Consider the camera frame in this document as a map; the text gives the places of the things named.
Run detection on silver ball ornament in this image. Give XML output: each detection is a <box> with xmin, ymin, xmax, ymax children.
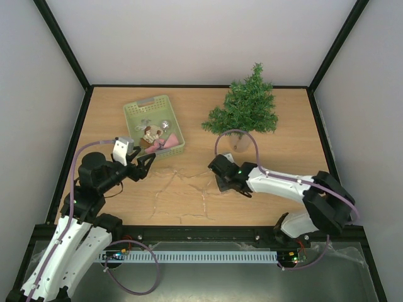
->
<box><xmin>161</xmin><ymin>120</ymin><xmax>171</xmax><ymax>131</ymax></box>

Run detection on purple loop cable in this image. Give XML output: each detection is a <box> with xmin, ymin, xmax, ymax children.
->
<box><xmin>102</xmin><ymin>238</ymin><xmax>161</xmax><ymax>295</ymax></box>

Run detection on green plastic basket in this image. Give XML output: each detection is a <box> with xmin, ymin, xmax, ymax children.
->
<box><xmin>123</xmin><ymin>94</ymin><xmax>185</xmax><ymax>160</ymax></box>

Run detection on clear led light string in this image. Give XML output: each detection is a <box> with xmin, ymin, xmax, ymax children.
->
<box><xmin>149</xmin><ymin>166</ymin><xmax>227</xmax><ymax>226</ymax></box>

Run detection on brown gingerbread ornament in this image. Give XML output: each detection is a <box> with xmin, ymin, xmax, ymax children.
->
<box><xmin>140</xmin><ymin>125</ymin><xmax>164</xmax><ymax>148</ymax></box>

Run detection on white slotted cable duct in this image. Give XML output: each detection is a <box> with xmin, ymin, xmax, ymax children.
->
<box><xmin>95</xmin><ymin>250</ymin><xmax>278</xmax><ymax>264</ymax></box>

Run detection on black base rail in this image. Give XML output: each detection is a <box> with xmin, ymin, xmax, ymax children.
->
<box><xmin>28</xmin><ymin>224</ymin><xmax>369</xmax><ymax>249</ymax></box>

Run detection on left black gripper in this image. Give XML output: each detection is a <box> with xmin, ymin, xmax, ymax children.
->
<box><xmin>98</xmin><ymin>145</ymin><xmax>156</xmax><ymax>193</ymax></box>

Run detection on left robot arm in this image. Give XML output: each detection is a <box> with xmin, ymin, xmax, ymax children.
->
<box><xmin>6</xmin><ymin>139</ymin><xmax>156</xmax><ymax>301</ymax></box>

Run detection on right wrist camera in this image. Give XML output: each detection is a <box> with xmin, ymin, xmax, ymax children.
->
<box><xmin>223</xmin><ymin>153</ymin><xmax>234</xmax><ymax>163</ymax></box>

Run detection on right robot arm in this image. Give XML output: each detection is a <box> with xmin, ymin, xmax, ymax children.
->
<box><xmin>208</xmin><ymin>154</ymin><xmax>358</xmax><ymax>247</ymax></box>

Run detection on pink ornaments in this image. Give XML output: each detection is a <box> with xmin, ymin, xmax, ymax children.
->
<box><xmin>145</xmin><ymin>133</ymin><xmax>179</xmax><ymax>154</ymax></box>

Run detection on small green christmas tree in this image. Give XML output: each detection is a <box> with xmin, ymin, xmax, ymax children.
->
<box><xmin>201</xmin><ymin>63</ymin><xmax>278</xmax><ymax>152</ymax></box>

